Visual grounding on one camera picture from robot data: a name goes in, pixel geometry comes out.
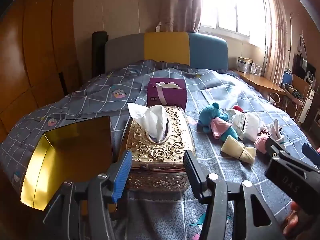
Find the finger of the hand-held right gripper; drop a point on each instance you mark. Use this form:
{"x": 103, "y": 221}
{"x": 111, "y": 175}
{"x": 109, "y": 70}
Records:
{"x": 311, "y": 153}
{"x": 275, "y": 147}

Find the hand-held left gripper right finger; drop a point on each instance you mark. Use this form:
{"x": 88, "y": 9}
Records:
{"x": 193, "y": 173}

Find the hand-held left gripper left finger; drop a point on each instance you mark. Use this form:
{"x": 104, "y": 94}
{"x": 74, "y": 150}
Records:
{"x": 122, "y": 177}

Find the pink fuzzy item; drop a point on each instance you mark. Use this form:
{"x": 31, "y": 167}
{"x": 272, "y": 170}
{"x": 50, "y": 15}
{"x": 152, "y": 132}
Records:
{"x": 261, "y": 142}

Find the white knit gloves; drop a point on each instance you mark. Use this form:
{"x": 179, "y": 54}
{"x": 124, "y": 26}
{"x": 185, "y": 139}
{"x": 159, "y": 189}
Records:
{"x": 275, "y": 130}

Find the white foam block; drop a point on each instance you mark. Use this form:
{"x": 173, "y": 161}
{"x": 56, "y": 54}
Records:
{"x": 251, "y": 128}

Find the cream waffle towel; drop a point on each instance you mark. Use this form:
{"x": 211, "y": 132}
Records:
{"x": 232, "y": 146}

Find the red knitted doll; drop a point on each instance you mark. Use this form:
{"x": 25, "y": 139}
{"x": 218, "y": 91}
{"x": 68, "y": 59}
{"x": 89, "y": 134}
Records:
{"x": 238, "y": 108}

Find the blue plush doll pink dress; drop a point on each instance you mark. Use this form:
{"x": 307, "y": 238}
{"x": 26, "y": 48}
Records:
{"x": 211, "y": 115}

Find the gold tin box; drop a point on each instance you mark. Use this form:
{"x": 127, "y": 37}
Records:
{"x": 62, "y": 155}

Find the person's right hand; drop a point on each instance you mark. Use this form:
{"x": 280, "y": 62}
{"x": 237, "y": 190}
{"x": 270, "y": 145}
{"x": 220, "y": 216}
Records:
{"x": 292, "y": 217}

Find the brown scrunchie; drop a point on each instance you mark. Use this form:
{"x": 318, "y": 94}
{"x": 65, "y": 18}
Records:
{"x": 263, "y": 130}

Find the gold embossed tissue box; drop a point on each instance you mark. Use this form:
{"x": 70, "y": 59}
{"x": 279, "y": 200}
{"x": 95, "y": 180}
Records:
{"x": 160, "y": 152}

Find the white cabinet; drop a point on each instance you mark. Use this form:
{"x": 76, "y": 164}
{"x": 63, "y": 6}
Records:
{"x": 308, "y": 103}

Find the white tissue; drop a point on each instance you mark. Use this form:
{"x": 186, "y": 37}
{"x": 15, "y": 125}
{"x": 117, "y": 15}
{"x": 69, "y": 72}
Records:
{"x": 150, "y": 120}

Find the wooden desk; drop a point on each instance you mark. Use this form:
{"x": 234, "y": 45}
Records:
{"x": 265, "y": 83}

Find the blue chair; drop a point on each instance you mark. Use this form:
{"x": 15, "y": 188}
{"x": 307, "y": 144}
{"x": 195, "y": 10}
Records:
{"x": 287, "y": 76}

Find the white round fan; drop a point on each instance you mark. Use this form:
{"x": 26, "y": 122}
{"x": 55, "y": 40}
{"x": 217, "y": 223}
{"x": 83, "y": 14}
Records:
{"x": 311, "y": 78}

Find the purple tissue box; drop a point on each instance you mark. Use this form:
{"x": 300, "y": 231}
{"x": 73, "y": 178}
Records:
{"x": 172, "y": 98}

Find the grey checked quilt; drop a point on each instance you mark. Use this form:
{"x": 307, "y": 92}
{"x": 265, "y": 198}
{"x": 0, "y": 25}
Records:
{"x": 220, "y": 90}

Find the clear plastic container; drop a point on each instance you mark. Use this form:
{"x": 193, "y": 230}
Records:
{"x": 257, "y": 68}

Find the white box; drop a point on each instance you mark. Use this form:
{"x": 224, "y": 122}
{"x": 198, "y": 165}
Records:
{"x": 243, "y": 63}

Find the pink brown curtain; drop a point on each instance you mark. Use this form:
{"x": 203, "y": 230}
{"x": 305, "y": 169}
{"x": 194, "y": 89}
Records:
{"x": 277, "y": 42}
{"x": 180, "y": 5}

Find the black rolled mat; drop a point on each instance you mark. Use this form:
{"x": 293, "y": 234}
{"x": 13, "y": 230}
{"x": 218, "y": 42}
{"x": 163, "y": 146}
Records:
{"x": 98, "y": 52}

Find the grey yellow blue headboard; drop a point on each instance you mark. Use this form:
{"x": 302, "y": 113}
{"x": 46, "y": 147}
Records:
{"x": 165, "y": 47}

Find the window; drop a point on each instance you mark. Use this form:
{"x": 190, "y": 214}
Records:
{"x": 230, "y": 12}

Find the wooden wardrobe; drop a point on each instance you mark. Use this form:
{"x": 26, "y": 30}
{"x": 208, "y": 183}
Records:
{"x": 37, "y": 55}

